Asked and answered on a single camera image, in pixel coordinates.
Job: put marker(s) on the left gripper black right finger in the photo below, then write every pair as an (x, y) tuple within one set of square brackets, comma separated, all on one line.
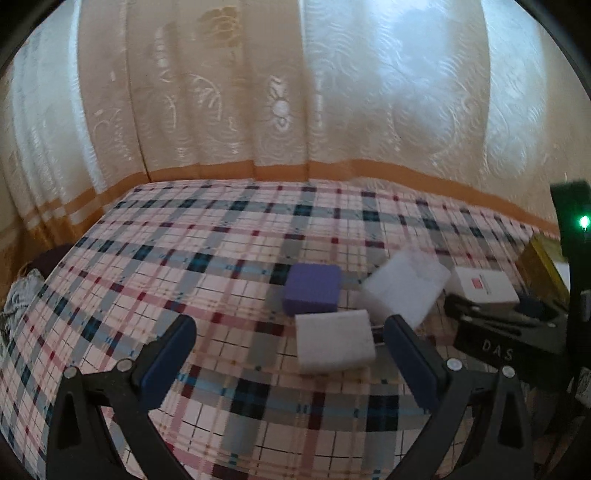
[(499, 444)]

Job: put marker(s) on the plaid tablecloth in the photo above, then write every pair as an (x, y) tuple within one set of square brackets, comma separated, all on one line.
[(219, 252)]

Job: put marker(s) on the cream lace curtain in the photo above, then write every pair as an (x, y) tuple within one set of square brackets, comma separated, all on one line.
[(470, 99)]

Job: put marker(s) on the purple rectangular block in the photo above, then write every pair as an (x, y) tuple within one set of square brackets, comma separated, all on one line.
[(312, 289)]

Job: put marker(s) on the white box with red label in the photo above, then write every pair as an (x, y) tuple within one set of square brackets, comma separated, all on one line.
[(481, 286)]

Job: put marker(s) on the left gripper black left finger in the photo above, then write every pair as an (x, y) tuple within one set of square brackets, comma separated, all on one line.
[(80, 445)]

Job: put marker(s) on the white foam block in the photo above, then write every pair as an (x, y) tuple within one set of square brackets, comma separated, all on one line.
[(333, 342)]

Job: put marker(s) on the crumpled grey white cloth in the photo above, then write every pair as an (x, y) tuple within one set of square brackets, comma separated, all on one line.
[(20, 296)]

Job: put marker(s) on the gold metal tin tray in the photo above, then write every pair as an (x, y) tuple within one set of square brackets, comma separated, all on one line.
[(545, 271)]

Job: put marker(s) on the clear plastic lidded box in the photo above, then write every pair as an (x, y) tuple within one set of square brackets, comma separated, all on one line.
[(409, 284)]

